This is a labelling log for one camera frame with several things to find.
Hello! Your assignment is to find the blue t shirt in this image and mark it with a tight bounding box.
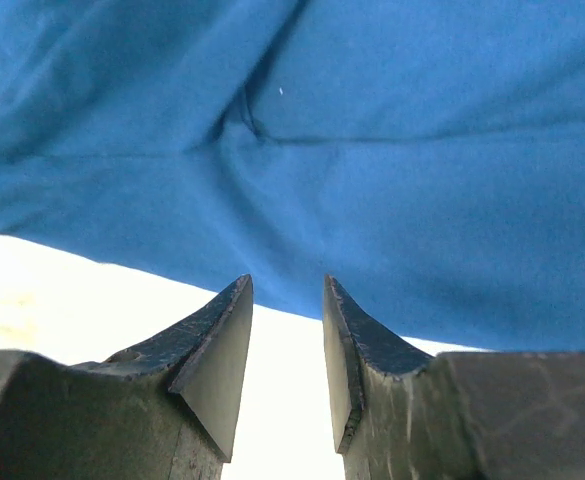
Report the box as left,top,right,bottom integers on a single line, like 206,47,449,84
0,1,585,350

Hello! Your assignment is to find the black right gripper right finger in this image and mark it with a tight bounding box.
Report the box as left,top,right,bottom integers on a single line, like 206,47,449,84
323,276,585,479

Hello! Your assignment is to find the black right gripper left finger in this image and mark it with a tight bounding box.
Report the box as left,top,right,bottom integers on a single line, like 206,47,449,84
0,275,253,479

